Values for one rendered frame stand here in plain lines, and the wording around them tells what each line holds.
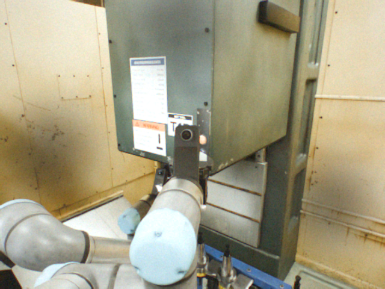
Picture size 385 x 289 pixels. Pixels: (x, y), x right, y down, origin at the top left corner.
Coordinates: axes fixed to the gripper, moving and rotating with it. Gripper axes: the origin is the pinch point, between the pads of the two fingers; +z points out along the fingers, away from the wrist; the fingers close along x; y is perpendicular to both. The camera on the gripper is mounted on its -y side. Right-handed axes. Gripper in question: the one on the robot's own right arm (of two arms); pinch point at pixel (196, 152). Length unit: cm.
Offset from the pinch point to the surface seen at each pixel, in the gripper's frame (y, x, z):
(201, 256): 43.5, -0.4, 17.4
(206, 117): -6.5, 1.4, 12.3
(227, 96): -11.8, 6.8, 18.0
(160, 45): -26.2, -13.4, 21.0
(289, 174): 31, 40, 70
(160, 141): 3.2, -14.8, 21.7
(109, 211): 86, -83, 114
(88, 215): 84, -94, 102
